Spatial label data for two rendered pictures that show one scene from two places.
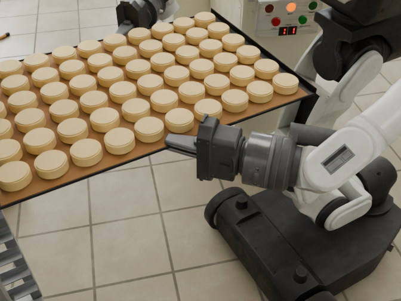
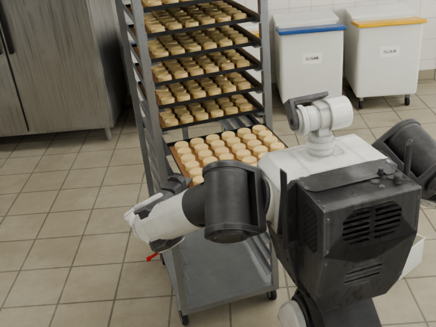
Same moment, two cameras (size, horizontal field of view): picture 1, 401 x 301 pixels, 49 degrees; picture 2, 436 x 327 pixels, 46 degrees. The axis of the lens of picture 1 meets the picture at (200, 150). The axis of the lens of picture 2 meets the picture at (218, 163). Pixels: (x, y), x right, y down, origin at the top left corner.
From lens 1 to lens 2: 173 cm
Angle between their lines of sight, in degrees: 81
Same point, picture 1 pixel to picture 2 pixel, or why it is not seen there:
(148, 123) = (197, 170)
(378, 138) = (131, 216)
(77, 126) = (204, 154)
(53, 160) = (183, 150)
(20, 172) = (179, 145)
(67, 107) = (220, 150)
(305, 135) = not seen: hidden behind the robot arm
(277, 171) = not seen: hidden behind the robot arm
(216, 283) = not seen: outside the picture
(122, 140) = (188, 164)
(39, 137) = (200, 146)
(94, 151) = (183, 158)
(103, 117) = (208, 159)
